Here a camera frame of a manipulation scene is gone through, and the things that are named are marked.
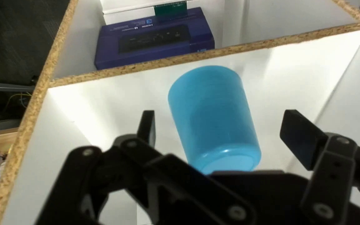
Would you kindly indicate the purple flat cardboard box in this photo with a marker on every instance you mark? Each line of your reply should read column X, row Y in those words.
column 154, row 37

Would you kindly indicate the green circuit board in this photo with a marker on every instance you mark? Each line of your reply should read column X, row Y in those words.
column 170, row 8

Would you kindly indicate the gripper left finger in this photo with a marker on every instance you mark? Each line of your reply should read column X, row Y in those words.
column 83, row 175

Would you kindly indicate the light blue plastic cup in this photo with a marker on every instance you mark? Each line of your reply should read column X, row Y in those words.
column 212, row 115

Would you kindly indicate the white box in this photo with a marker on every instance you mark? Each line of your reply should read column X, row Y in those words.
column 126, row 11

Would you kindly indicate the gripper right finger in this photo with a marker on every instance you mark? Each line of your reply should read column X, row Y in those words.
column 330, row 175

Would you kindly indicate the white shelf unit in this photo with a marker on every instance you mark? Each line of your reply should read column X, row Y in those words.
column 292, row 78

